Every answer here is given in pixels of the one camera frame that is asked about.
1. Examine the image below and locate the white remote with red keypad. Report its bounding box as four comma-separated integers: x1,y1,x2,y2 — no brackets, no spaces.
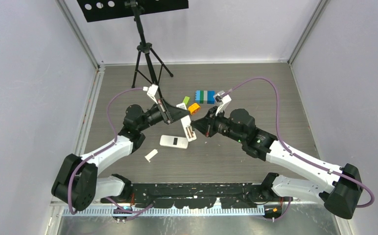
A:
159,135,189,149

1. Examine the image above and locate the green toy brick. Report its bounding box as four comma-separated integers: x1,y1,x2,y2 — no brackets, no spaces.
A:
183,96,190,105

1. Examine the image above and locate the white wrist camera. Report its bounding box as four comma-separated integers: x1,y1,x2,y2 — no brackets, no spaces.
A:
213,91,232,116
142,84,159,104

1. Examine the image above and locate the long white battery cover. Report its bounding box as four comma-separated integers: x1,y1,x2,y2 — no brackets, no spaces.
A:
144,149,158,163

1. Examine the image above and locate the orange toy brick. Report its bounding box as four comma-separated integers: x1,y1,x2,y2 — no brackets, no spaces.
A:
188,103,201,115

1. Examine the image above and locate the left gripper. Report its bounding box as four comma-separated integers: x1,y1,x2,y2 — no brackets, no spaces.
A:
138,98,189,132

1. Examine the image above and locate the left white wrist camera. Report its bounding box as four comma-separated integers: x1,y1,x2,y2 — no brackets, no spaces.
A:
142,84,159,104

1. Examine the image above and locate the blue green toy block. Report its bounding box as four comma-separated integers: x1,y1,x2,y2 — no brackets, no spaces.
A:
195,90,215,104

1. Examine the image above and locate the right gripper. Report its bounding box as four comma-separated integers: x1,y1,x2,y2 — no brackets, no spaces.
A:
191,106,245,144

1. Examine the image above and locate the black tripod stand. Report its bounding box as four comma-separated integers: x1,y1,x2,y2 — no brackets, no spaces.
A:
124,0,174,88

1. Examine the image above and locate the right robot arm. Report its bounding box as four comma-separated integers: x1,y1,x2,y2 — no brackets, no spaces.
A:
191,107,363,219

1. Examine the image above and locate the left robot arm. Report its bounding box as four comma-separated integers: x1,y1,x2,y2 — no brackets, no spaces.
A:
51,98,190,213

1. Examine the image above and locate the white air conditioner remote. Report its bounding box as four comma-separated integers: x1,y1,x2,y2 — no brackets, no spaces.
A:
180,115,197,142

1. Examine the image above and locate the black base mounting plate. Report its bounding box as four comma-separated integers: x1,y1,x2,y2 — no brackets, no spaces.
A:
109,183,289,209

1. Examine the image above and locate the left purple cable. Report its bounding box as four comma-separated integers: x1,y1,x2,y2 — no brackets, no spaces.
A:
67,87,157,224

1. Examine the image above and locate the black perforated plate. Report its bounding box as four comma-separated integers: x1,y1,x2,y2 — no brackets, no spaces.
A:
77,0,189,23

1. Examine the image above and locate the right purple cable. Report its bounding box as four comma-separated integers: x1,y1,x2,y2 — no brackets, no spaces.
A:
223,76,376,224

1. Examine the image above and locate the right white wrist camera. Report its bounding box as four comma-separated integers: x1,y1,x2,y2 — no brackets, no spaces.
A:
213,91,232,116

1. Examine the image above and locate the purple cable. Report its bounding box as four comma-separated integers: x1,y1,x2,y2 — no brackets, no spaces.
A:
67,87,157,224
223,76,376,224

